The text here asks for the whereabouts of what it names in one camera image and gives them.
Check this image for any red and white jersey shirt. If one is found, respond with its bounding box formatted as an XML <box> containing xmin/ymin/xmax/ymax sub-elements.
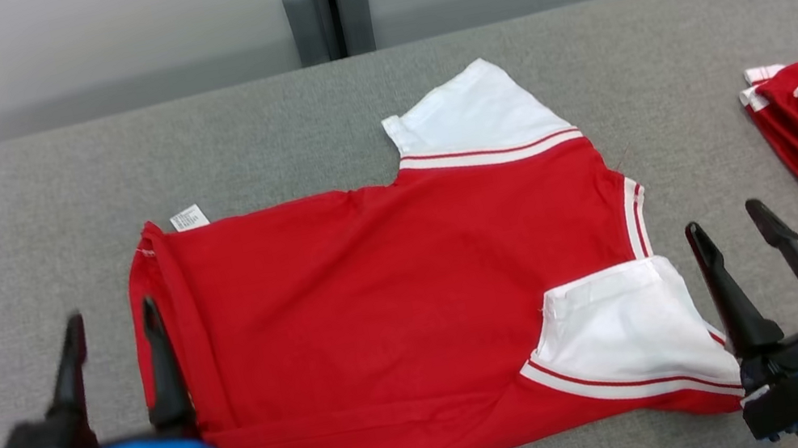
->
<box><xmin>97</xmin><ymin>23</ymin><xmax>755</xmax><ymax>448</ymax></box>

